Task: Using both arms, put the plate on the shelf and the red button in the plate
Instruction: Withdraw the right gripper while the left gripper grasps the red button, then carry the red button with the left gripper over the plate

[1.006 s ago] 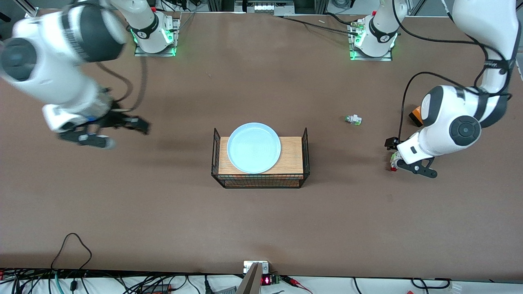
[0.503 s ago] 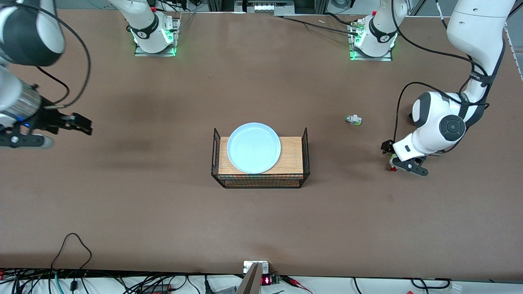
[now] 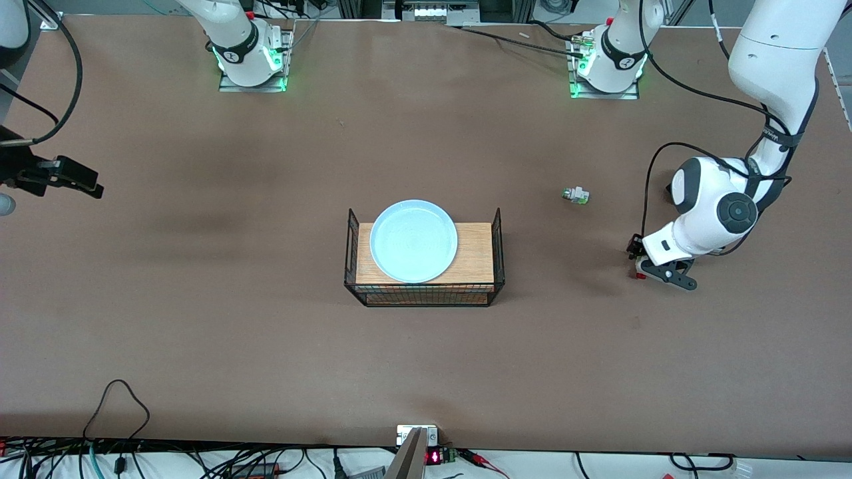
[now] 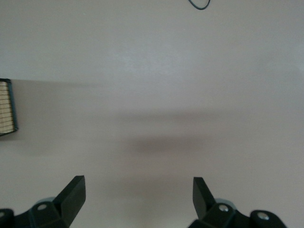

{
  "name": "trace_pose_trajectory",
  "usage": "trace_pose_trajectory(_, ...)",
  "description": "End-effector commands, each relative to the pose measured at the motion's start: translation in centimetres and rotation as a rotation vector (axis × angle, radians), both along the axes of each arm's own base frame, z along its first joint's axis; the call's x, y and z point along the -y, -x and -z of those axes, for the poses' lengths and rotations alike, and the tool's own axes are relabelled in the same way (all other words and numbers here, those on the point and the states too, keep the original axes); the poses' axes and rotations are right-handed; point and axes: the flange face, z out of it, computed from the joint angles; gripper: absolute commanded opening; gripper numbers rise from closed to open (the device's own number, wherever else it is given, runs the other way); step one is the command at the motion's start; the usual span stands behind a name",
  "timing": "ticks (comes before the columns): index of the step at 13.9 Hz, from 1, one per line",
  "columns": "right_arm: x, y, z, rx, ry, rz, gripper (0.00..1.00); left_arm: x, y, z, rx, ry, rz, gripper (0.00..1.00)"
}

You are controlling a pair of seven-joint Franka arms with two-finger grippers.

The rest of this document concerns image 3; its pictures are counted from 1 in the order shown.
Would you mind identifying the light blue round plate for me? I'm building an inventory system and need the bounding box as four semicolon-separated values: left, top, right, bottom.
369;200;459;285

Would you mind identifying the wooden board shelf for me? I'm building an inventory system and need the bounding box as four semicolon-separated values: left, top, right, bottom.
355;222;495;285

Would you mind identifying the black power adapter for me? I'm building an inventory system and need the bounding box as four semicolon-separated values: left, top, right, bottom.
228;462;282;479

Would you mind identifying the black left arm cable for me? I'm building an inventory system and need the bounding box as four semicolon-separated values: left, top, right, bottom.
638;0;799;257

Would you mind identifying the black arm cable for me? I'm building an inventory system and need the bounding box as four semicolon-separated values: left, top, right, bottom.
0;0;83;147
638;0;799;257

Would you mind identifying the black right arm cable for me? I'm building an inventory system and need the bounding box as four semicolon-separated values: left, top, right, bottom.
0;0;83;147

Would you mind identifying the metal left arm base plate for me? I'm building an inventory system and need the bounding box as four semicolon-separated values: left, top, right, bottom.
566;33;642;101

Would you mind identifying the black looped cable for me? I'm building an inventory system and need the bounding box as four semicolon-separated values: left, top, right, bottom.
83;379;151;441

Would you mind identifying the black wire basket rack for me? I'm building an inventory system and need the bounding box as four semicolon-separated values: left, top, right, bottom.
343;208;506;308

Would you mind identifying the black coiled thin cable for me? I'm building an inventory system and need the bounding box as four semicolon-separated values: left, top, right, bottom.
668;452;737;472

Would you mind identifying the long black table cable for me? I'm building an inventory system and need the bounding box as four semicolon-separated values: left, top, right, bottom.
458;25;586;58

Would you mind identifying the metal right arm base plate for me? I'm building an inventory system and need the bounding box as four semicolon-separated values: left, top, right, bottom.
218;27;296;93

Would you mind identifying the red clip lead cable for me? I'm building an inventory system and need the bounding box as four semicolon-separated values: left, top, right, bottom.
458;448;511;479

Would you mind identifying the white stand bracket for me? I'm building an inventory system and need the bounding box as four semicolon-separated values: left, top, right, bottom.
397;424;439;447

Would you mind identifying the grey camera stand bar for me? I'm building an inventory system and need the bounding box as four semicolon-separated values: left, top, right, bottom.
385;427;428;479

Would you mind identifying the aluminium frame structure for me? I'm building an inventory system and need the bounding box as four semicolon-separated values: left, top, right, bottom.
336;0;534;27

